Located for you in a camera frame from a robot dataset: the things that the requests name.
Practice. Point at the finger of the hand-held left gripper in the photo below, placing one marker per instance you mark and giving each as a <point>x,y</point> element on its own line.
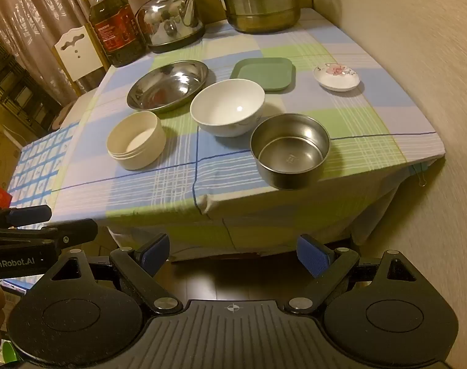
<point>68,232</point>
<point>29,215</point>

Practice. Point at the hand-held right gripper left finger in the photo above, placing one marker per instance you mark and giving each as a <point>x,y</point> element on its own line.
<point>156,253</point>

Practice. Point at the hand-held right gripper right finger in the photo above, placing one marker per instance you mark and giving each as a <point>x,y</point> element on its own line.
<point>312,255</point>

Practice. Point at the stainless steel bowl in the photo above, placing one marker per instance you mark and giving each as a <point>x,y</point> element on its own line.
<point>291,153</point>

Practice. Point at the cream ribbed bowl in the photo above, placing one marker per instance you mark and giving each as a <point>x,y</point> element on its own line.
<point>135,142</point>

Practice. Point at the white ceramic bowl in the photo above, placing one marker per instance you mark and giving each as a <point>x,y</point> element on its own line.
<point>225,107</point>

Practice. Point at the stainless steel plate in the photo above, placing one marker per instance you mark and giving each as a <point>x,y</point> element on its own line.
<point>160,88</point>

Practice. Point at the small white floral dish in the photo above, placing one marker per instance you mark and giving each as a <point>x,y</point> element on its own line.
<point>337,78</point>

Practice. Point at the green square plate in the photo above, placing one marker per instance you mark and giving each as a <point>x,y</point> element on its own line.
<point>262,70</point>

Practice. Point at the blue patterned cloth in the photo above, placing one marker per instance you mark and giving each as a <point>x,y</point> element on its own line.
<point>37,161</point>

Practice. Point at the green packet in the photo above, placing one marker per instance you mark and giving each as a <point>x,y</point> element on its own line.
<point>6,353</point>

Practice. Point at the dark shelf rack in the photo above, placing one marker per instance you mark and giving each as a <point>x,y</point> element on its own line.
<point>10,84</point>

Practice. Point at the cooking oil bottle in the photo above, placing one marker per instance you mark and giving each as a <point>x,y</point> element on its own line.
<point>114,27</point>

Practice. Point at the beige curtain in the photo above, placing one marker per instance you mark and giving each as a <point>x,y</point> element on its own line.
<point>37,7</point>

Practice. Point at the stainless steel kettle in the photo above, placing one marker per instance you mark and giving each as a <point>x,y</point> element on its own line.
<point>168,23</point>

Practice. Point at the stainless steel steamer pot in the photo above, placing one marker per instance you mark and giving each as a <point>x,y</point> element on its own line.
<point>260,7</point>

